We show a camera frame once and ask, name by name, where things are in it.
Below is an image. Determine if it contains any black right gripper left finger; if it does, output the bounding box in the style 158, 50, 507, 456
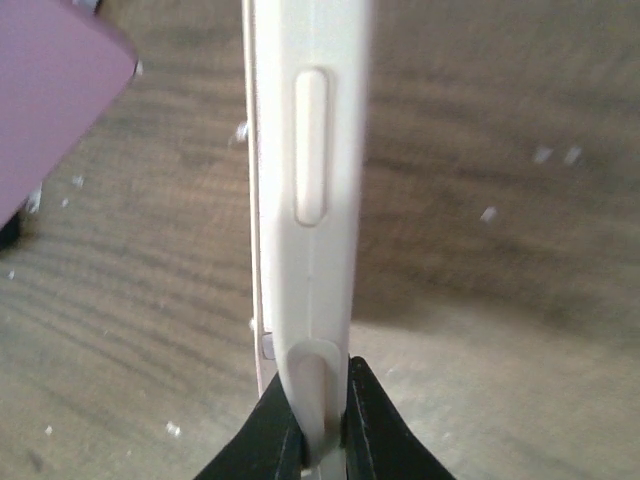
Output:
195, 376, 303, 480

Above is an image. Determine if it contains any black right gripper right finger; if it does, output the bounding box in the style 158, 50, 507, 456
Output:
343, 356, 454, 480

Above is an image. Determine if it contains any cream pink phone case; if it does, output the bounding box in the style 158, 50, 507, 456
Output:
243, 1, 374, 466

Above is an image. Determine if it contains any phone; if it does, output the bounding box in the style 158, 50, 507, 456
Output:
1, 1, 138, 248

